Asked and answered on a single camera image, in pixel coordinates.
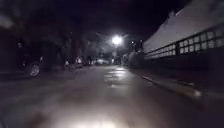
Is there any dark parked vehicle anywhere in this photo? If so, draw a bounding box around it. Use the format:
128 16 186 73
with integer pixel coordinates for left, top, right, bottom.
0 53 45 80

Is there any street lamp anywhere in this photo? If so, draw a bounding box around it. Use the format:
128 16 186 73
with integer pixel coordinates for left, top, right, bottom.
111 34 124 64

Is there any dark pavement strip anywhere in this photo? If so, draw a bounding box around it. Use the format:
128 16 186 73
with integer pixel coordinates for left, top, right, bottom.
130 66 224 101

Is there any kerb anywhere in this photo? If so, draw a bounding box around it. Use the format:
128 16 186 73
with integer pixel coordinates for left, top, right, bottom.
141 75 204 100

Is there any building with grid windows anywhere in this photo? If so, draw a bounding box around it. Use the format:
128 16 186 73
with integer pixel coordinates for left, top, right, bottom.
143 0 224 72

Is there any dark asphalt road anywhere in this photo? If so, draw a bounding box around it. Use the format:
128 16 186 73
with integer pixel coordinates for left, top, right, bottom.
0 64 224 128

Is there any row of trees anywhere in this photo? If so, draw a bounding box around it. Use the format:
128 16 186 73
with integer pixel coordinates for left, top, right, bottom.
19 19 111 69

